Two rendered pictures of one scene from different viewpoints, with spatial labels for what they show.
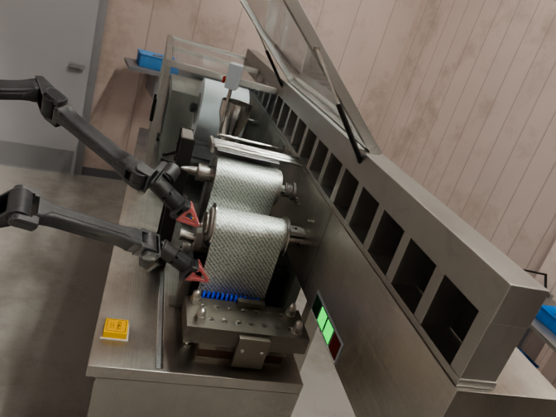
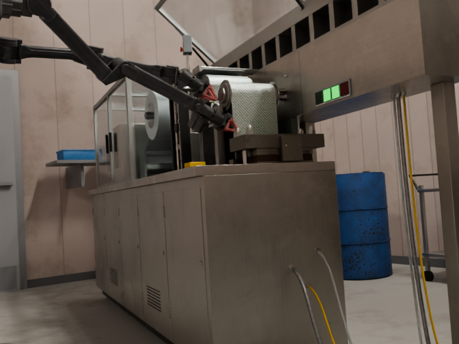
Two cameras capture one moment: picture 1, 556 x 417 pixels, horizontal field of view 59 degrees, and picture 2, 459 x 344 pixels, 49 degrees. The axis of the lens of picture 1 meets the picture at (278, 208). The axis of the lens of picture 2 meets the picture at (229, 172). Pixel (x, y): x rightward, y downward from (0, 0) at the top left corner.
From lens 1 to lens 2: 153 cm
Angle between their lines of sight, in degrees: 25
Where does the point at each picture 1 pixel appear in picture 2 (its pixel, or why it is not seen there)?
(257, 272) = (267, 118)
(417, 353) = (391, 9)
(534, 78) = not seen: hidden behind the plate
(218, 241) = (235, 97)
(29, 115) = not seen: outside the picture
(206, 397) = (277, 183)
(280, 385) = (320, 164)
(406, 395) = (398, 30)
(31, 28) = not seen: outside the picture
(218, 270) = (242, 121)
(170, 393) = (253, 182)
